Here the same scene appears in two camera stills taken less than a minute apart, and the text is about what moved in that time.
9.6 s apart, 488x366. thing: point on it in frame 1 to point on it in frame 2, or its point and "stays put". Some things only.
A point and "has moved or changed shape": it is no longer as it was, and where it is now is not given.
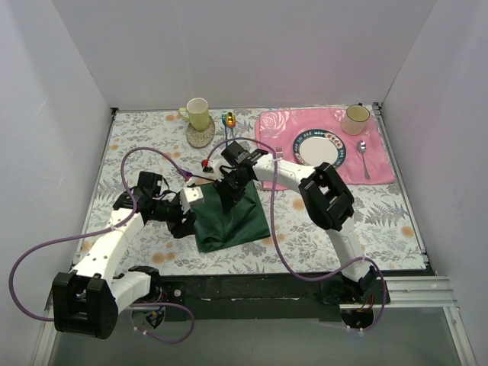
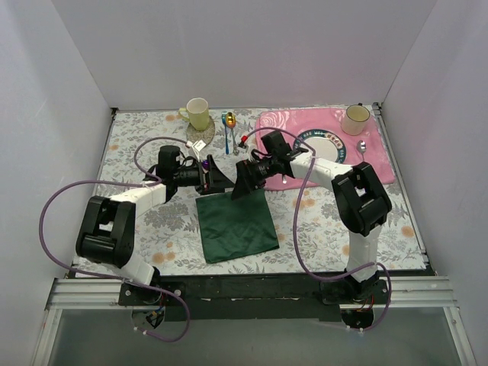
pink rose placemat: (365, 161) stays put
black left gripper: (183, 223) to (207, 175)
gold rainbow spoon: (231, 122) stays put
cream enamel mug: (353, 122) stays put
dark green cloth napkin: (217, 226) has moved or changed shape
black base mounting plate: (250, 297) stays put
